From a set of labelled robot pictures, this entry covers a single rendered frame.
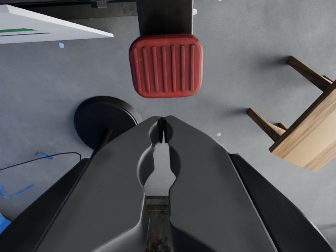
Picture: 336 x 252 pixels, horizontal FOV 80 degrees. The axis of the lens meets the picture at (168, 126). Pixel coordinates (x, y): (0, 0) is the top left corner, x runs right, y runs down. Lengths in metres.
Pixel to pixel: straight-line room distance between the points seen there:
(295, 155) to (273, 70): 0.41
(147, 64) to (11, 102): 1.19
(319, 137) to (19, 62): 1.32
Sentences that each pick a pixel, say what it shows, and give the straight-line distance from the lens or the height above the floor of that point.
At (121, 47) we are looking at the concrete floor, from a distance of 0.99.
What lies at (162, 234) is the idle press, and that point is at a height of 0.24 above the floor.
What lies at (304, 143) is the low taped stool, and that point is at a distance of 0.93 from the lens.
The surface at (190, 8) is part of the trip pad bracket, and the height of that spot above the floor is 0.70.
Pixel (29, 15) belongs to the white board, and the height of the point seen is 0.54.
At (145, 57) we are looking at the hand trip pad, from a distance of 0.20.
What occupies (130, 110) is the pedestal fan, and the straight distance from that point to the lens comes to 1.07.
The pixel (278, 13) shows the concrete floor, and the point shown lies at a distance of 1.05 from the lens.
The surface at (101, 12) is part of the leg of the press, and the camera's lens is 0.96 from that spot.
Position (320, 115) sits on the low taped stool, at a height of 0.33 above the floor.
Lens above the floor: 0.95
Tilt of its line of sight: 58 degrees down
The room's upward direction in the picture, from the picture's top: 179 degrees counter-clockwise
